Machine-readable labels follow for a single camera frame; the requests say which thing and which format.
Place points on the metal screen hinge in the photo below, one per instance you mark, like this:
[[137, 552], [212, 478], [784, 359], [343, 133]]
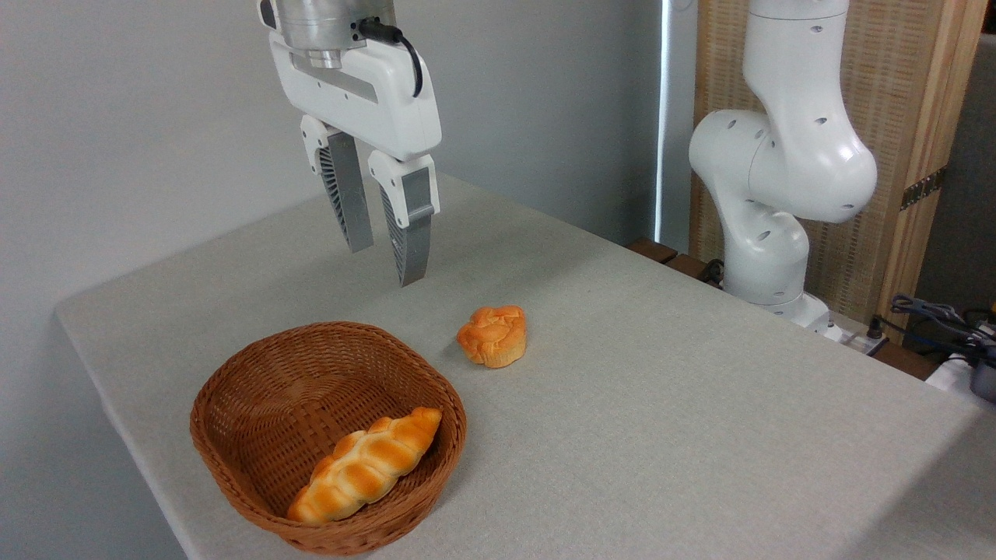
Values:
[[923, 189]]

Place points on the grey tablecloth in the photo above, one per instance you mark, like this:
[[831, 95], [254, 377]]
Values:
[[661, 435]]

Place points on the wooden woven screen panel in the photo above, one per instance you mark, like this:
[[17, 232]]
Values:
[[903, 93]]

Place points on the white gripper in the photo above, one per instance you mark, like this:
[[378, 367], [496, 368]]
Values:
[[366, 101]]

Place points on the long braided bread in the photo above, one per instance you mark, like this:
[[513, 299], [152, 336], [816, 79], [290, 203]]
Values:
[[366, 465]]

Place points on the round orange bread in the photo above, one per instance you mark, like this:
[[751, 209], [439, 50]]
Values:
[[492, 336]]

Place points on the brown wicker basket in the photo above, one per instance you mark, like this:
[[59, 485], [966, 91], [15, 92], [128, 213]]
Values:
[[257, 404]]

